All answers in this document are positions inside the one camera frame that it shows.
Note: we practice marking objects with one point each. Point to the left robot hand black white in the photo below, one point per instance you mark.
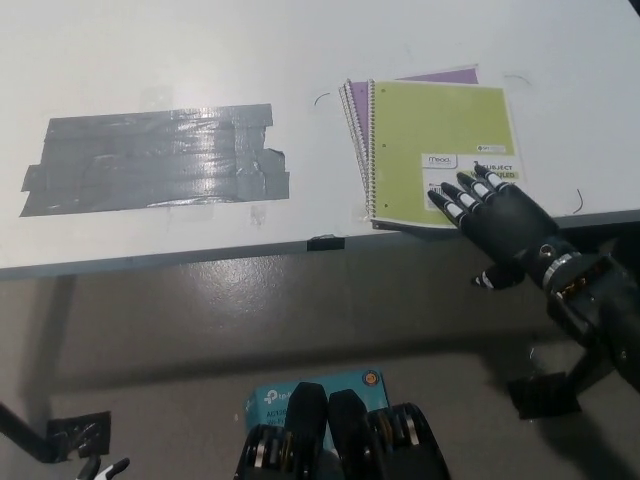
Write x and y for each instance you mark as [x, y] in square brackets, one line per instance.
[105, 470]

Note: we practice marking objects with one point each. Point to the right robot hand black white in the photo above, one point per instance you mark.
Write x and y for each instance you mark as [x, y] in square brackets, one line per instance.
[510, 225]

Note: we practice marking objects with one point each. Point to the green spiral notebook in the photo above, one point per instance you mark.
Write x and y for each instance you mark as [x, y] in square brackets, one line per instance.
[425, 125]

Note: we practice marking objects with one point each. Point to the purple spiral notebook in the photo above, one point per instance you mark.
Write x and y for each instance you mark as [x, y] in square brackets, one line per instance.
[360, 100]

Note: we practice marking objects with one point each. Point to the black robot body blocks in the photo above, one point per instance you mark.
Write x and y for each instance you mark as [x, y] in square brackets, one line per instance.
[307, 425]

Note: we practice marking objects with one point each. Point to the clear tape piece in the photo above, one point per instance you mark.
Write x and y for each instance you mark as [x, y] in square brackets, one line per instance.
[258, 215]
[361, 215]

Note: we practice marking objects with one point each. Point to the teal router box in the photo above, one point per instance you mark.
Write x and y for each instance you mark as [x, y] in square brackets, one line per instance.
[272, 397]

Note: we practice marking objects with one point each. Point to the small black tape piece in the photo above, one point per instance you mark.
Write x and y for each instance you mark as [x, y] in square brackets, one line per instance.
[326, 242]

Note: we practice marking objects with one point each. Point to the grey duct tape patch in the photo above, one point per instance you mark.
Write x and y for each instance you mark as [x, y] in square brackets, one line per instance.
[150, 160]

